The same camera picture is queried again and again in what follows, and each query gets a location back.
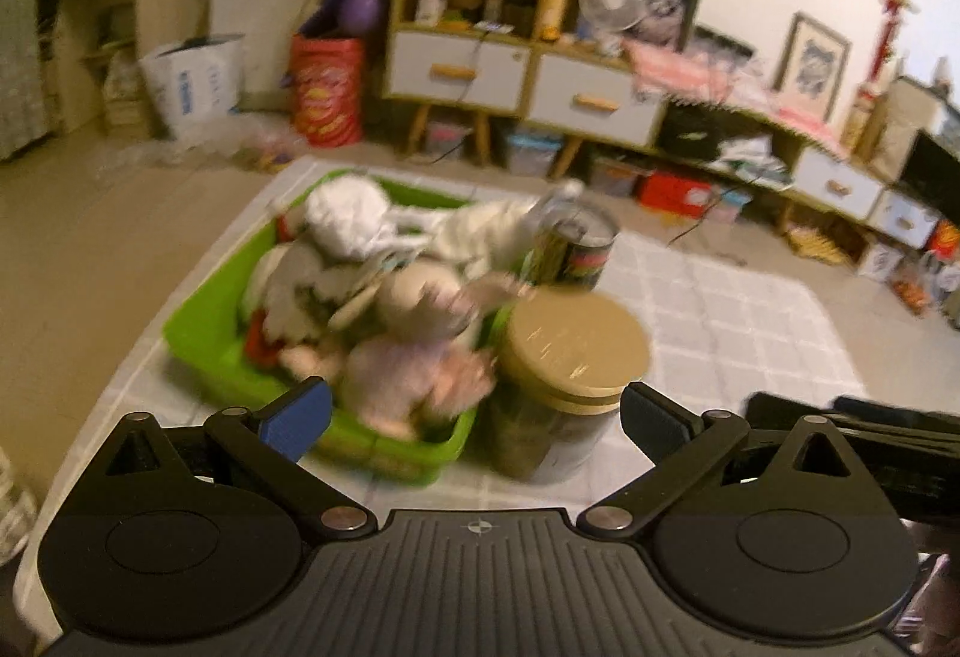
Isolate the clear storage box blue lid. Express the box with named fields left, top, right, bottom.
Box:
left=505, top=134, right=563, bottom=178

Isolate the opened drink can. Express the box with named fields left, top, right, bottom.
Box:
left=526, top=200, right=620, bottom=290

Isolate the white cloth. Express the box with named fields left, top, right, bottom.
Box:
left=387, top=179, right=584, bottom=277

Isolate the red box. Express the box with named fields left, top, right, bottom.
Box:
left=638, top=169, right=713, bottom=218

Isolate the black microwave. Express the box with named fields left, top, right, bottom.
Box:
left=900, top=130, right=960, bottom=225

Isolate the tall wooden shelf cabinet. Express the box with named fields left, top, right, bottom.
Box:
left=382, top=0, right=547, bottom=164

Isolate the jar with tan lid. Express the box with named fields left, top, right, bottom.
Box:
left=483, top=286, right=651, bottom=485

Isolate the pink checked cloth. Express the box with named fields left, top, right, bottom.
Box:
left=623, top=40, right=850, bottom=160

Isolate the black bag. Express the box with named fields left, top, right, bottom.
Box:
left=656, top=103, right=742, bottom=163

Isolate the egg tray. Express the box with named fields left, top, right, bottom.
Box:
left=786, top=226, right=850, bottom=265

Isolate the purple ball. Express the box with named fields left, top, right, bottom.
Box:
left=337, top=0, right=386, bottom=38

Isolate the santa plush toy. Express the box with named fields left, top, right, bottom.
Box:
left=239, top=210, right=302, bottom=368

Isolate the white plush toy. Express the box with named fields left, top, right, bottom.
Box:
left=304, top=175, right=395, bottom=260

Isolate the green plastic bin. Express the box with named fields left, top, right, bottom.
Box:
left=163, top=207, right=477, bottom=487

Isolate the framed cartoon girl picture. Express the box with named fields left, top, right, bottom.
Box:
left=775, top=12, right=851, bottom=122

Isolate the framed cat picture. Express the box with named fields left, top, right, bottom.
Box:
left=628, top=0, right=700, bottom=52

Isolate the red printed barrel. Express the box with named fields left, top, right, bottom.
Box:
left=288, top=35, right=364, bottom=148

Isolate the small white fan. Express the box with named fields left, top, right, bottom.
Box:
left=579, top=0, right=644, bottom=58

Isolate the pink plush toy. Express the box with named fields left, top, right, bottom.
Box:
left=280, top=332, right=497, bottom=441

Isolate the long low wooden cabinet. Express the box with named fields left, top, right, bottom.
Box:
left=526, top=43, right=940, bottom=249

